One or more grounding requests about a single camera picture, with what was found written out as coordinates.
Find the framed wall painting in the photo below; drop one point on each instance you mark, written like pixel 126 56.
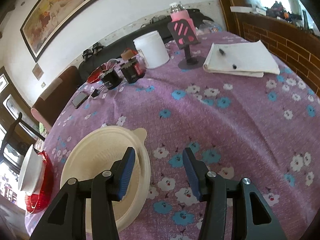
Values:
pixel 62 12

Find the red bowl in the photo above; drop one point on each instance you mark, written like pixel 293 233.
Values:
pixel 93 76

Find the small wall frame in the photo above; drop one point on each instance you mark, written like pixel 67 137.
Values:
pixel 38 71

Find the white paper notepad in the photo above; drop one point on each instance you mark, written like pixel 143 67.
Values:
pixel 250 57

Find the clear plastic bag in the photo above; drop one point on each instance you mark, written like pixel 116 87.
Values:
pixel 210 27

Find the cream plastic bowl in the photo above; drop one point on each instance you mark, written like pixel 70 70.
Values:
pixel 95 150

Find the dark phone stand pink print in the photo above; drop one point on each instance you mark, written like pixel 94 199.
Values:
pixel 183 31

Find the large white bowl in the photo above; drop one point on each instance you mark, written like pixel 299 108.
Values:
pixel 28 170

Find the black clamp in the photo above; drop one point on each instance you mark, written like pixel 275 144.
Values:
pixel 87 55
pixel 97 48

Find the black sofa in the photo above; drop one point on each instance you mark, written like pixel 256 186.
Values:
pixel 150 30

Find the black motor red label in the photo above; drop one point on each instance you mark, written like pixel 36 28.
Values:
pixel 132 71

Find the wooden lid bottle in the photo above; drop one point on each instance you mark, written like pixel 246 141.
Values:
pixel 127 54

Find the black wooden chair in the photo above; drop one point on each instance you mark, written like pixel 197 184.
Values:
pixel 13 130

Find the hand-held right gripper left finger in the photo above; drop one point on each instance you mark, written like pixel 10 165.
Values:
pixel 127 172

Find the clear pen black cap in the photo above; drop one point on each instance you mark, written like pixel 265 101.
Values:
pixel 221 51

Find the black plug adapter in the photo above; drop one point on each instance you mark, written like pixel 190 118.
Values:
pixel 95 93

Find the red plastic basket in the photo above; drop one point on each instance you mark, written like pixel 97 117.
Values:
pixel 43 187

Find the black cylindrical motor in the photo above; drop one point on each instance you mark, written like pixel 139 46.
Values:
pixel 111 80

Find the black smartphone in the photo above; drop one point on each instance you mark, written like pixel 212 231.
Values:
pixel 80 100

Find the pink thermos bottle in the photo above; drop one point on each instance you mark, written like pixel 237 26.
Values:
pixel 178 15

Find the white plastic jar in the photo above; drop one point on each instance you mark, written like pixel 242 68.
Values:
pixel 153 51

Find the brown chair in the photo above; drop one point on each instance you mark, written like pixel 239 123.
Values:
pixel 57 97

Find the wooden brick-pattern partition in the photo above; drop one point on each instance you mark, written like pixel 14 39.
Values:
pixel 282 42

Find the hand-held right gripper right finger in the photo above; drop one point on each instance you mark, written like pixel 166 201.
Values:
pixel 191 172

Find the white flat box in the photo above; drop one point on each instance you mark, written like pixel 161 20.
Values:
pixel 245 8

